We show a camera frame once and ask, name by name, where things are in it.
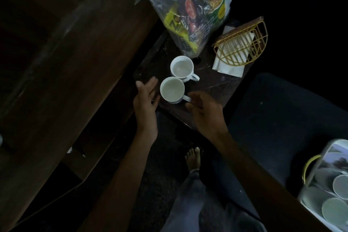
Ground person's right hand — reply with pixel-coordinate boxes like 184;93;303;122
185;91;229;144

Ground person's left hand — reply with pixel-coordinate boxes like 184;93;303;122
133;76;161;142

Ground person's left forearm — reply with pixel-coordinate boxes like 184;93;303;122
77;131;159;232

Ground person's right forearm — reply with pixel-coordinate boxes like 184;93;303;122
211;131;331;232

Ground small dark side table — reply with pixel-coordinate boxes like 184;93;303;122
133;20;263;132

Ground person's foot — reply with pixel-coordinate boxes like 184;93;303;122
185;147;202;171

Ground white paper napkins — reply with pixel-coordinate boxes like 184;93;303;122
212;26;256;78

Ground yellow snack packet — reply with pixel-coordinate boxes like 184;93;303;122
164;5;198;53

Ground brown wooden furniture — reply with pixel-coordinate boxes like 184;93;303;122
0;0;170;232

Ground dark upholstered seat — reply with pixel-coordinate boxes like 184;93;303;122
211;72;348;221

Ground dark packet with red label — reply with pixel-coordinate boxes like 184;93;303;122
183;0;211;46

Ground clear plastic bag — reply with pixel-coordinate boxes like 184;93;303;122
134;0;234;59

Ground person's trouser leg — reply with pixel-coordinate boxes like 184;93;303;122
160;169;267;232

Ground white cup in tray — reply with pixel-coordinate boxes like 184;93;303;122
332;174;348;200
314;168;339;194
321;198;348;228

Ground white cup with handle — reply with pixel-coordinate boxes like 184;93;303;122
160;77;192;104
170;56;200;83

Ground gold wire napkin holder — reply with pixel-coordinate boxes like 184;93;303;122
212;16;268;66

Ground white tray with yellow handle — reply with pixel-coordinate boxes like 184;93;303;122
297;139;348;232

